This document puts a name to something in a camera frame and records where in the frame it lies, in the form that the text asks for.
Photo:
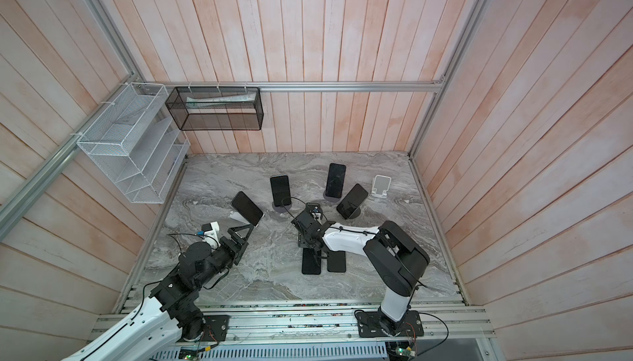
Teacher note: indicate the green phone on round stand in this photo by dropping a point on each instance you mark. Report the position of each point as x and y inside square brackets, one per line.
[280, 191]

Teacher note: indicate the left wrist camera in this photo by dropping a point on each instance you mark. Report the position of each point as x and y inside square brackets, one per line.
[210, 234]

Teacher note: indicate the blue phone on white stand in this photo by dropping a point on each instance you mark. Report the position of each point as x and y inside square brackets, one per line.
[247, 208]

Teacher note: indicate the grey round stand base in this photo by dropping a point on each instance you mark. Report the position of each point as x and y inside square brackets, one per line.
[282, 209]

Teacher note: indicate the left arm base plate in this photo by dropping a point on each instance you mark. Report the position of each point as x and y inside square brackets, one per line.
[206, 328]

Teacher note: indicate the aluminium front rail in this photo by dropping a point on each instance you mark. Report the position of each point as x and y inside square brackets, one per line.
[330, 321]

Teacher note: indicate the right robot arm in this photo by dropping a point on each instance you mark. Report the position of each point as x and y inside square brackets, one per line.
[396, 257]

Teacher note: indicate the purple phone rear stand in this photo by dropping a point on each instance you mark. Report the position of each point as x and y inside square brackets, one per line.
[335, 181]

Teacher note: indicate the white phone front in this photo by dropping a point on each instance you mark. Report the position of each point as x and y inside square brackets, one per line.
[336, 262]

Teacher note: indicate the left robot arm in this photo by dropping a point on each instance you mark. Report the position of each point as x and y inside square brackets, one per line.
[169, 312]

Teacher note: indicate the dark phone right stand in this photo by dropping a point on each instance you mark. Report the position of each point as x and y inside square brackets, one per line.
[349, 206]

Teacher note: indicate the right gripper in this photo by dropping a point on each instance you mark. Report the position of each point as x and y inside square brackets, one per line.
[302, 240]

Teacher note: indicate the black wire mesh basket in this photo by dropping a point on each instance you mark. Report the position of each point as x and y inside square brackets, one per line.
[216, 108]

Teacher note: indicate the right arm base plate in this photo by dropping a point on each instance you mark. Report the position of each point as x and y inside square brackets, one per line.
[377, 324]

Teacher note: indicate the white wire mesh shelf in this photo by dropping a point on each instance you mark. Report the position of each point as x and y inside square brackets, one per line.
[140, 152]

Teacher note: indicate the white folding phone stand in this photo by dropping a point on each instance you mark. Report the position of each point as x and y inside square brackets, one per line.
[380, 187]

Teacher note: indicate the black phone stand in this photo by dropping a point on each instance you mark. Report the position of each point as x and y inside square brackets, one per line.
[311, 262]

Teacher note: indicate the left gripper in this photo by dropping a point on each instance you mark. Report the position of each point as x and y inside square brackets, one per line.
[235, 248]

